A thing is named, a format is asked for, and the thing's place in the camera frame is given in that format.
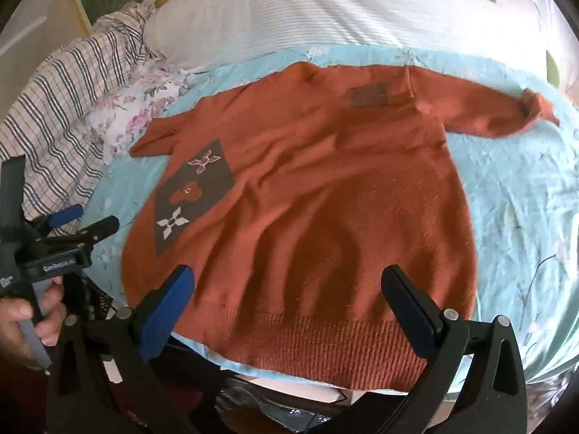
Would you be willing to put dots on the checked blanket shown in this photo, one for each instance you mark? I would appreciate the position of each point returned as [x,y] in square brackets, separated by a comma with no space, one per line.
[59,113]

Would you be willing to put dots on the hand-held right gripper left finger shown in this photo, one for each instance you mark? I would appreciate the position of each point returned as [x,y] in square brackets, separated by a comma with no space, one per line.
[166,314]

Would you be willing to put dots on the orange knit sweater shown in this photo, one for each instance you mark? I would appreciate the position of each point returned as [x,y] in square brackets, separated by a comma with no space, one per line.
[316,208]

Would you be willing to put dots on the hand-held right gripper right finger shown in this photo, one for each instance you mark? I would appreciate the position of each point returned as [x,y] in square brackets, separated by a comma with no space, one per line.
[409,309]

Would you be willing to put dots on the white striped quilt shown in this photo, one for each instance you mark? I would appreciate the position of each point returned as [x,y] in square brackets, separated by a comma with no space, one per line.
[316,13]

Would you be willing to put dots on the pink floral cloth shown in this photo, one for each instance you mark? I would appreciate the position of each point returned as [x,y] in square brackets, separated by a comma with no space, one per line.
[135,104]

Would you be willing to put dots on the light blue floral bed sheet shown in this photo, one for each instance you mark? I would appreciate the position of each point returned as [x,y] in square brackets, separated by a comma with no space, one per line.
[511,217]

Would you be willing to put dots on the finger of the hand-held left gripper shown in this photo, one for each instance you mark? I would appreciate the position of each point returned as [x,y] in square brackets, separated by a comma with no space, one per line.
[68,214]
[97,228]

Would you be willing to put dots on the person's left hand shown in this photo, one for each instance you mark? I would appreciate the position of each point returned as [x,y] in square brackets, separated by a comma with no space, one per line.
[18,321]

